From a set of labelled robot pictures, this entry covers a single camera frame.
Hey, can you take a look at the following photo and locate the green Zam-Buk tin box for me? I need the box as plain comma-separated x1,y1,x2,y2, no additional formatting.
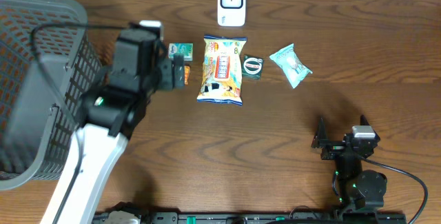
242,55,264,80

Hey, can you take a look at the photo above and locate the grey plastic mesh basket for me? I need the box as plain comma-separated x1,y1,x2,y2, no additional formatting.
1,0,101,191

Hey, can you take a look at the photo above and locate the light green candy packet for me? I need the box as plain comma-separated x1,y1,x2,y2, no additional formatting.
269,43,313,88

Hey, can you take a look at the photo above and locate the teal silver small box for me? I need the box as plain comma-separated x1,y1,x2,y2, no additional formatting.
168,43,194,61

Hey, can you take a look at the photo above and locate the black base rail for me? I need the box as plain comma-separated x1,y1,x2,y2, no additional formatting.
92,201,408,224

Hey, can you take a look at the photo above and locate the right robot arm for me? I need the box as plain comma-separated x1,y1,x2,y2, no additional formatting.
311,116,387,216

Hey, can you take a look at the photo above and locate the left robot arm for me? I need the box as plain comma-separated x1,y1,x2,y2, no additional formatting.
41,21,185,223

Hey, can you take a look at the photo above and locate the orange small box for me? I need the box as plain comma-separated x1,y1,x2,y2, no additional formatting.
184,65,191,85

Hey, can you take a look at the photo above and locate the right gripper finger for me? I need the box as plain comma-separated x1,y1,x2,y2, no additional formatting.
312,117,327,147
359,115,378,138

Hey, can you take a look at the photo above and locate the white barcode scanner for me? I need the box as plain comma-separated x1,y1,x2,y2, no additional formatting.
217,0,247,27

